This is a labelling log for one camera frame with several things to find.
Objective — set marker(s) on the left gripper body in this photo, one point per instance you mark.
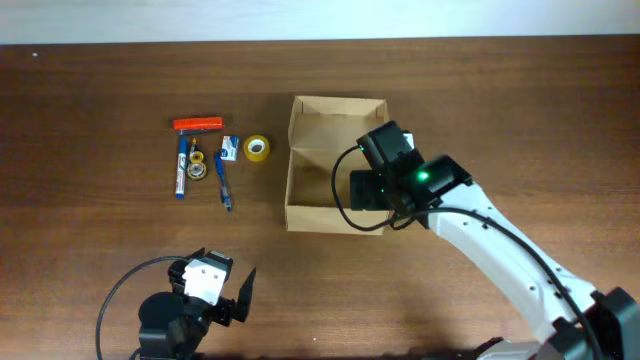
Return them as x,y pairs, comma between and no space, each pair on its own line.
226,310

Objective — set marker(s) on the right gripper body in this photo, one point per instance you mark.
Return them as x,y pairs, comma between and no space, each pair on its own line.
367,189

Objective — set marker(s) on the brown cardboard box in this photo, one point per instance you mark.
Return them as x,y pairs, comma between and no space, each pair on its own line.
320,130

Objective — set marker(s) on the yellow black correction tape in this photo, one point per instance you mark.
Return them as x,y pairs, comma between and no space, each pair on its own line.
197,168

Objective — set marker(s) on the red stapler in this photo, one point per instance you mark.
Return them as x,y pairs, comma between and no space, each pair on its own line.
195,125

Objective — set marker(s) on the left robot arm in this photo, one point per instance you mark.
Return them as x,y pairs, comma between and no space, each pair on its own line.
173,323

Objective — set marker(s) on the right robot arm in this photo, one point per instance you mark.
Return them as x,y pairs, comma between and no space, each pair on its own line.
568,316

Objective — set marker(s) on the blue ballpoint pen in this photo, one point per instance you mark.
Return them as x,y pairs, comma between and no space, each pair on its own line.
224,192

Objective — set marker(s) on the yellow tape roll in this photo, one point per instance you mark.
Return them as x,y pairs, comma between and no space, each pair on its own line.
256,148

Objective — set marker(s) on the blue white marker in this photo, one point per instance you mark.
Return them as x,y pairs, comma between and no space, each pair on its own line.
181,168

